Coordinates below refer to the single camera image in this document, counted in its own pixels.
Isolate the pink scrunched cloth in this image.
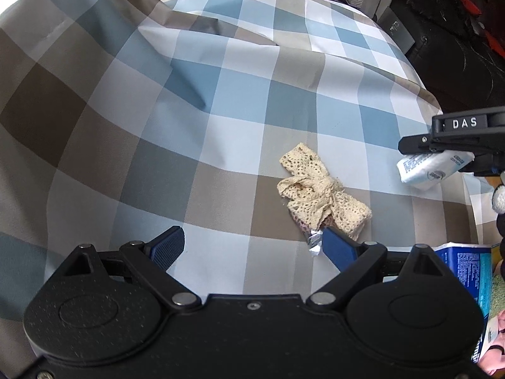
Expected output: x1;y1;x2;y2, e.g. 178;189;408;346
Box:
478;310;505;376

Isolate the checkered tablecloth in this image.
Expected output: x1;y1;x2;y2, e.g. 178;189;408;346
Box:
0;0;490;324

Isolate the blue Tempo tissue pack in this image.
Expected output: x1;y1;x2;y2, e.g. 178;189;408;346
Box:
435;242;504;378

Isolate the black leather sofa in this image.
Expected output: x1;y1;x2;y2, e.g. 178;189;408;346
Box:
389;0;504;112

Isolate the beige lace cloth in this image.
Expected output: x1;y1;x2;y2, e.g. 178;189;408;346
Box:
276;143;372;240

